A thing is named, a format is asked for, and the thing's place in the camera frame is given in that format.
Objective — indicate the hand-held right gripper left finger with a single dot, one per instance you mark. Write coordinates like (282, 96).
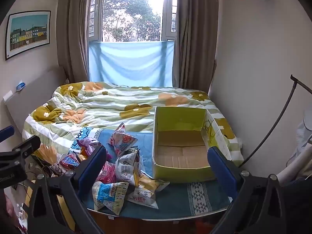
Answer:
(91, 168)

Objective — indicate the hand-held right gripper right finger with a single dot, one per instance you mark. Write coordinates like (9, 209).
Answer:
(220, 168)

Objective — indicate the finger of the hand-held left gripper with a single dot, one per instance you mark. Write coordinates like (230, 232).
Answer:
(29, 143)
(7, 132)

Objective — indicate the pink striped snack packet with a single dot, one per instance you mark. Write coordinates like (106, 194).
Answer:
(107, 173)

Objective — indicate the red blue snack packet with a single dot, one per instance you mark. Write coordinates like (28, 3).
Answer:
(69, 162)

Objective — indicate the purple snack packet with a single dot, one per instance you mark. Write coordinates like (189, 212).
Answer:
(89, 144)

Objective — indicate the blue white snack packet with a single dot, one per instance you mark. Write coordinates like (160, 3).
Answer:
(109, 193)

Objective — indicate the green cardboard box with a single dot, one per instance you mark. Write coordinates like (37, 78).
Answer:
(180, 156)

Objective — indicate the pink white snack packet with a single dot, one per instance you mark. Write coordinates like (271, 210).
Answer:
(123, 140)

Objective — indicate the yellow white snack packet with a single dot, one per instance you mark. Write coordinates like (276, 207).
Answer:
(146, 190)

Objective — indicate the mandala patterned cloth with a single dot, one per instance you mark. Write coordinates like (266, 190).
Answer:
(85, 132)

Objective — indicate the grey headboard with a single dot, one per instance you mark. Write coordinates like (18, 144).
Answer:
(31, 97)

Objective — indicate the yellow box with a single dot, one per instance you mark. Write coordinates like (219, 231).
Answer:
(61, 201)

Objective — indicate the teal table cloth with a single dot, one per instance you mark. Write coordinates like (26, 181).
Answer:
(170, 197)

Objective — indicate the floral striped quilt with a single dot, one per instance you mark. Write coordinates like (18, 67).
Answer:
(102, 102)

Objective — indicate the white hanging garment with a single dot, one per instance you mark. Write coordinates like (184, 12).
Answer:
(301, 136)

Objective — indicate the light blue window cloth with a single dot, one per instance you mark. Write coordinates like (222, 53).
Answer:
(131, 63)

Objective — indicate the black curved lamp stand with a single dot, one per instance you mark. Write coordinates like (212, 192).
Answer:
(295, 82)

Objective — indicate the brown curtain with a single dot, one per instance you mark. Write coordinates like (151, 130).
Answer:
(73, 29)
(195, 41)

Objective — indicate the window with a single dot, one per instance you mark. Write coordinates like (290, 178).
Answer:
(131, 12)

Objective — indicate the white wall switch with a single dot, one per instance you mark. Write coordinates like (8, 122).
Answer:
(7, 95)

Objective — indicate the white tube frame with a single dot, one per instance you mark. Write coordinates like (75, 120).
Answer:
(290, 168)

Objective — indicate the framed wall picture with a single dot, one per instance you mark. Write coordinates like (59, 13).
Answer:
(28, 33)

